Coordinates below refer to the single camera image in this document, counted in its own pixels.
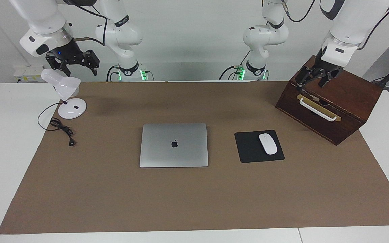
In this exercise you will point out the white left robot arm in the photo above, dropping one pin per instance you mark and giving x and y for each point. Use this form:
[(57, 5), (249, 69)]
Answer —
[(356, 20)]

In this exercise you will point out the black mouse pad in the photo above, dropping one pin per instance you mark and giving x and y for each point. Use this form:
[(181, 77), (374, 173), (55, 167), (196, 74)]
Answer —
[(248, 148)]

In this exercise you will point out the white desk lamp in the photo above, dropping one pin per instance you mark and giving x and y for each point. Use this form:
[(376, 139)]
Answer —
[(64, 84)]

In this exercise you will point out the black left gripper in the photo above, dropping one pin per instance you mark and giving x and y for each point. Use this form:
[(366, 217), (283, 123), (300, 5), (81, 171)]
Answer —
[(326, 65)]

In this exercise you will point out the white wall power strip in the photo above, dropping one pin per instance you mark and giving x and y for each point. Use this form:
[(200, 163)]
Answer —
[(29, 75)]

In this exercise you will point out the silver apple laptop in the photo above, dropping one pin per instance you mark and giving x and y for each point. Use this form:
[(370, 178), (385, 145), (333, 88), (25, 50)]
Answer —
[(174, 155)]

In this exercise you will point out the brown table mat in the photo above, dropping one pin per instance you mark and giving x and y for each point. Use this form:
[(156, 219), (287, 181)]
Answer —
[(194, 202)]

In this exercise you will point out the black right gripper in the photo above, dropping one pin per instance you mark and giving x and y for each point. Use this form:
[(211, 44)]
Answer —
[(68, 52)]

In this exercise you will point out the white computer mouse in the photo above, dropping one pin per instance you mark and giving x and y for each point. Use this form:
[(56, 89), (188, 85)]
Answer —
[(268, 143)]

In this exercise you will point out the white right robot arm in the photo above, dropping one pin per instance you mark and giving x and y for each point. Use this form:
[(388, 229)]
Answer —
[(42, 17)]

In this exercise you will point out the dark wooden box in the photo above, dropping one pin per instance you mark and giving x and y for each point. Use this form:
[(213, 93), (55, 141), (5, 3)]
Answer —
[(349, 94)]

